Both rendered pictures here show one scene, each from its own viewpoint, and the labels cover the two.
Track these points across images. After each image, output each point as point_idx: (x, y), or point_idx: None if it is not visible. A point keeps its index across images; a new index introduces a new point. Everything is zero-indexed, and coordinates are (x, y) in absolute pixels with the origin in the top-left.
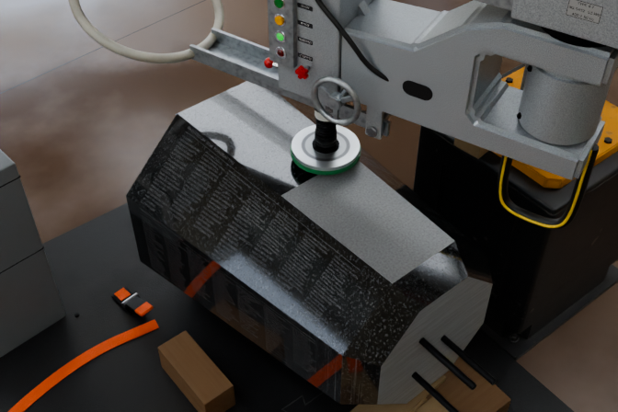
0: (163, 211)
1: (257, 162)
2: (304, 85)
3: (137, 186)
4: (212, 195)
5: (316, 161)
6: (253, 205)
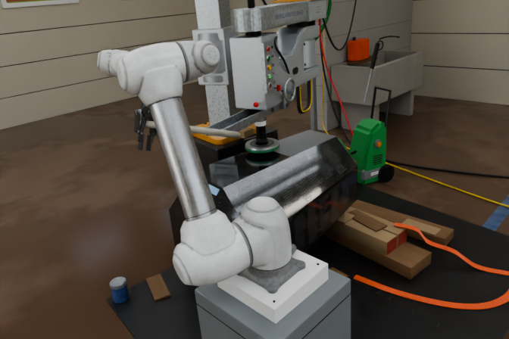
0: None
1: (266, 163)
2: (273, 99)
3: None
4: (277, 188)
5: (274, 143)
6: (290, 171)
